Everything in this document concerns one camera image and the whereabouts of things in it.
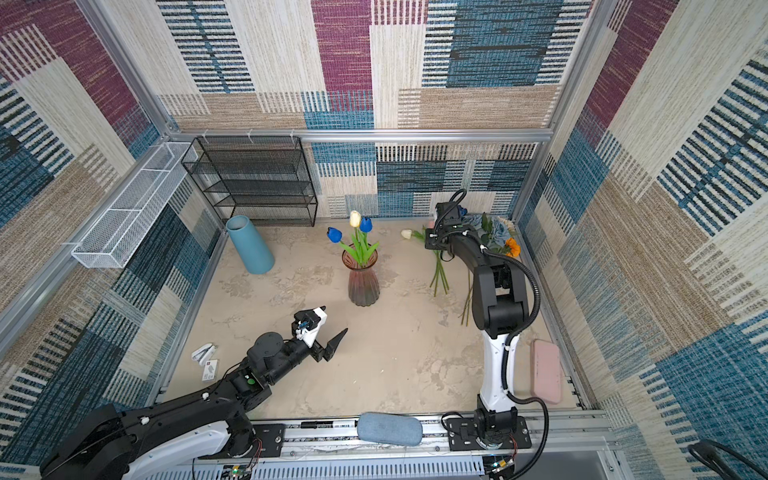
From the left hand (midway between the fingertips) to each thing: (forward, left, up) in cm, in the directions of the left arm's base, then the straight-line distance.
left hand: (334, 314), depth 78 cm
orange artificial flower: (+30, -58, -10) cm, 66 cm away
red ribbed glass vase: (+17, -6, -10) cm, 21 cm away
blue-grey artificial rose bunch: (+29, -49, -2) cm, 57 cm away
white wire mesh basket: (+10, +50, +18) cm, 54 cm away
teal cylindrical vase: (+26, +29, -7) cm, 40 cm away
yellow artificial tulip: (+19, -6, +14) cm, 24 cm away
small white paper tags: (-4, +40, -15) cm, 43 cm away
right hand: (+30, -30, -7) cm, 43 cm away
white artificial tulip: (+24, -32, -15) cm, 43 cm away
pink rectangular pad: (-11, -56, -13) cm, 58 cm away
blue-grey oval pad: (-24, -14, -13) cm, 30 cm away
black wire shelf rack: (+54, +34, +1) cm, 63 cm away
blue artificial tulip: (+18, -9, +14) cm, 24 cm away
